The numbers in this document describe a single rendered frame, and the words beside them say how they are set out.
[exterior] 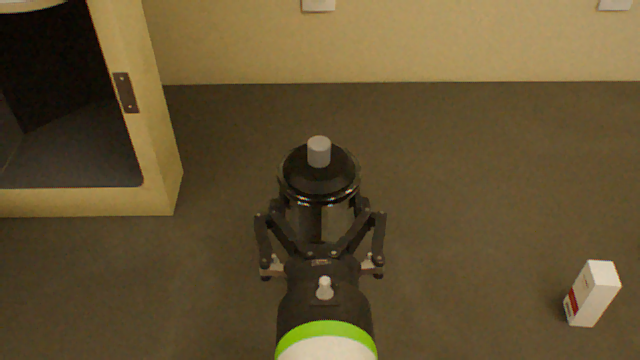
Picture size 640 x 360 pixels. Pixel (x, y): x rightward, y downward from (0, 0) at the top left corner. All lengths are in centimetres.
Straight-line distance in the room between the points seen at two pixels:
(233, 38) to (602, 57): 84
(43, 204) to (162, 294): 28
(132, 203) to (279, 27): 50
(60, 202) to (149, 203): 15
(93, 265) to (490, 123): 81
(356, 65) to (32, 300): 80
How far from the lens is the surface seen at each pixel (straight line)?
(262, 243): 60
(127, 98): 79
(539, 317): 86
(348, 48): 121
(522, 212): 99
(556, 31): 131
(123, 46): 75
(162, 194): 92
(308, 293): 49
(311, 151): 63
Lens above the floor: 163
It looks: 45 degrees down
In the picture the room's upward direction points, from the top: straight up
